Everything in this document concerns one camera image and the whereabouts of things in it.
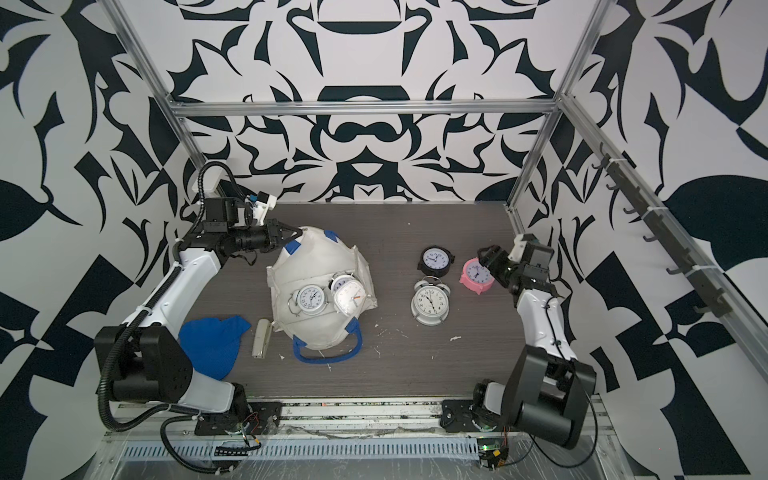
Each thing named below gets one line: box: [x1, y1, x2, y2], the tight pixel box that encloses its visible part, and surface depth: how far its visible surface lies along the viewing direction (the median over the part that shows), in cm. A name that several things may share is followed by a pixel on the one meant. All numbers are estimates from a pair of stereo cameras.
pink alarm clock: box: [459, 257, 495, 295], surface depth 99 cm
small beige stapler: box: [252, 318, 272, 359], surface depth 86 cm
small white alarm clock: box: [287, 285, 329, 317], surface depth 92 cm
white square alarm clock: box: [333, 280, 371, 317], surface depth 85 cm
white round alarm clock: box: [411, 276, 451, 327], surface depth 91 cm
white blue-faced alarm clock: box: [328, 270, 355, 292], surface depth 91 cm
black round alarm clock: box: [417, 245, 456, 277], surface depth 104 cm
